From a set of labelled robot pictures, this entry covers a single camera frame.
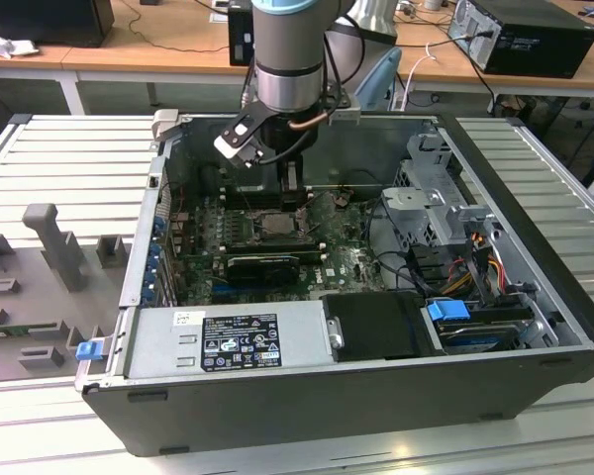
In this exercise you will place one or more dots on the grey case latch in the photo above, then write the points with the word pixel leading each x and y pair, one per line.
pixel 166 121

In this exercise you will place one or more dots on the silver topped CPU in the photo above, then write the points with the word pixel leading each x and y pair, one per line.
pixel 277 226

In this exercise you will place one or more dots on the crumpled white paper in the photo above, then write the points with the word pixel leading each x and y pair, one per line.
pixel 5 48

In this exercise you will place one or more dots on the black desktop computer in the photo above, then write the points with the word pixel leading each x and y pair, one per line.
pixel 539 44

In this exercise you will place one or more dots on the black and white wrist camera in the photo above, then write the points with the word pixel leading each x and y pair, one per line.
pixel 237 133

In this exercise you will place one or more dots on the green RAM stick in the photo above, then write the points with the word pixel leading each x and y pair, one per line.
pixel 5 330

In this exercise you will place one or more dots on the large black box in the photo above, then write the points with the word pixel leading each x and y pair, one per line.
pixel 39 25

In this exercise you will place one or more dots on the small black box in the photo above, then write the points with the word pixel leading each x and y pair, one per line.
pixel 238 39

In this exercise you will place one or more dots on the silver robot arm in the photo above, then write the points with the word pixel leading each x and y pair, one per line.
pixel 287 44

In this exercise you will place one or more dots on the black graphics card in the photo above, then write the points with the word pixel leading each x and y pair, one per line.
pixel 262 269

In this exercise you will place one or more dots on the black RAM slot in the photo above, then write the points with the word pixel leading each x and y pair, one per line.
pixel 237 200
pixel 309 253
pixel 311 257
pixel 307 249
pixel 272 243
pixel 237 205
pixel 237 190
pixel 237 195

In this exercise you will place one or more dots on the silver metal drive cage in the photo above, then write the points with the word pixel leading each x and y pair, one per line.
pixel 411 198

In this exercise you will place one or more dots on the silver power supply with label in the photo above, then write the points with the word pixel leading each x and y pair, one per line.
pixel 148 346

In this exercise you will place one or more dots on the CPU socket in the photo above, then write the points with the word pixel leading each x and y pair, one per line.
pixel 277 241

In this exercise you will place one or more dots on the blue plastic latch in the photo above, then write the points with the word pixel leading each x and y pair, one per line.
pixel 88 351

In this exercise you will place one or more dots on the green motherboard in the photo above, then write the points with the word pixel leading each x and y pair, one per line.
pixel 346 262

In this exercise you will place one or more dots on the grey parts rack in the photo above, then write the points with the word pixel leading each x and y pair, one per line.
pixel 54 232

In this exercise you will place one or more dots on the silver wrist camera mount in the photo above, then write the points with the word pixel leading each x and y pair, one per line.
pixel 344 116

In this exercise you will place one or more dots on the silver coin cell battery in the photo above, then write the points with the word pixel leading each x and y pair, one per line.
pixel 341 199

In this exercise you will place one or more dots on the blue card retention clip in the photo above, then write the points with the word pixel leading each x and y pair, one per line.
pixel 159 225
pixel 154 259
pixel 151 287

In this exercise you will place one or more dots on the wooden desk with white frame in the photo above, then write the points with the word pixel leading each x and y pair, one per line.
pixel 178 34

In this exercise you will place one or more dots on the black plastic shroud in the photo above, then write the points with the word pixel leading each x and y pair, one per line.
pixel 371 326

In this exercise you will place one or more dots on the hard disk in blue carrier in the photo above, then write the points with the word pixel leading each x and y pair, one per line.
pixel 448 316

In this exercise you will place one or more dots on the black PC case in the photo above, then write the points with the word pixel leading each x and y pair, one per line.
pixel 277 420

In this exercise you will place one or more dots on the pale blue teach pendant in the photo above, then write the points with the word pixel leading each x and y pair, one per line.
pixel 382 69

